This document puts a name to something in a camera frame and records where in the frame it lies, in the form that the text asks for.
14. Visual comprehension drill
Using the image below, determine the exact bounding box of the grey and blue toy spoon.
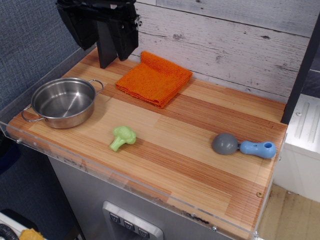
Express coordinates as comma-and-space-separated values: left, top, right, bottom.
211, 133, 277, 159

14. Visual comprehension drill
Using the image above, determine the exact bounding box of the silver dispenser button panel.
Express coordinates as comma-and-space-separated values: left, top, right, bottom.
102, 201, 164, 240

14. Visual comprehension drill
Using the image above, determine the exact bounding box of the orange folded cloth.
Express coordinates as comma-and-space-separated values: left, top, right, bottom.
115, 51, 193, 109

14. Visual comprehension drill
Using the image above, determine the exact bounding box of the clear acrylic table guard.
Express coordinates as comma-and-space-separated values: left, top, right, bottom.
0, 50, 287, 240

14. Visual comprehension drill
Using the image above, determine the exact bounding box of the white ribbed box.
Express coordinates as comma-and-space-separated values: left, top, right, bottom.
273, 94, 320, 202

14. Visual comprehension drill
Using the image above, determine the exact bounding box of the yellow object bottom left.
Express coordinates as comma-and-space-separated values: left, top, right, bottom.
18, 228, 45, 240

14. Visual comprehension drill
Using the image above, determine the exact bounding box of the black braided hose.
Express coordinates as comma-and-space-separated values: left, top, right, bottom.
0, 223, 20, 240

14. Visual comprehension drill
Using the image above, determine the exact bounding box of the black right vertical post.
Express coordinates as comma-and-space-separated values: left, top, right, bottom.
280, 15, 320, 125

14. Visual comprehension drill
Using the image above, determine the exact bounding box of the grey metal cabinet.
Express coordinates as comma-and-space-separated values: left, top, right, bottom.
47, 156, 221, 240

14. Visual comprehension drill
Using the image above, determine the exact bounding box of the green toy broccoli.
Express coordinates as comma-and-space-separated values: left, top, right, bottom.
109, 125, 136, 152

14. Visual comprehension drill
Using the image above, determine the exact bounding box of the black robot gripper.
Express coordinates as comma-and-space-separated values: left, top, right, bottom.
56, 0, 141, 61

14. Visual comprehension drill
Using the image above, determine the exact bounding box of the black vertical post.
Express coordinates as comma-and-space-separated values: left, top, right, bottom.
280, 15, 320, 125
96, 21, 118, 69

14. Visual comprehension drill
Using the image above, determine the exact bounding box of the stainless steel pot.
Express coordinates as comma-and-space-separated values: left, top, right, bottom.
21, 77, 104, 129

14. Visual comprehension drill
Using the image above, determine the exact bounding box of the black left vertical post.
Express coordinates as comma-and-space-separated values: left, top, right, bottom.
96, 21, 118, 69

